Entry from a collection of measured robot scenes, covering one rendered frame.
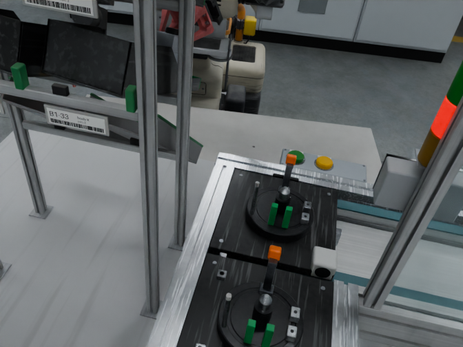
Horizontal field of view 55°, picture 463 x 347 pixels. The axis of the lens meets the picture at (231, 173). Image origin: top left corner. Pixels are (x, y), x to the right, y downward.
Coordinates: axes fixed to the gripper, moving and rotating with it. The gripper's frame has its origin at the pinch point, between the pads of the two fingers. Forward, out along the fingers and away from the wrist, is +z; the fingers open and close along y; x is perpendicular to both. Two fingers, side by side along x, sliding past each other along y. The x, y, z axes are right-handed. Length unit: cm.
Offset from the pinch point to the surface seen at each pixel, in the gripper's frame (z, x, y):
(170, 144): 16.1, 8.0, 6.3
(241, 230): 22.0, 24.4, 20.2
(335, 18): -205, 229, -70
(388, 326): 25, 31, 51
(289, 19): -189, 222, -102
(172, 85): 10.0, -2.6, 7.7
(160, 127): 16.1, 1.1, 7.4
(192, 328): 42, 13, 25
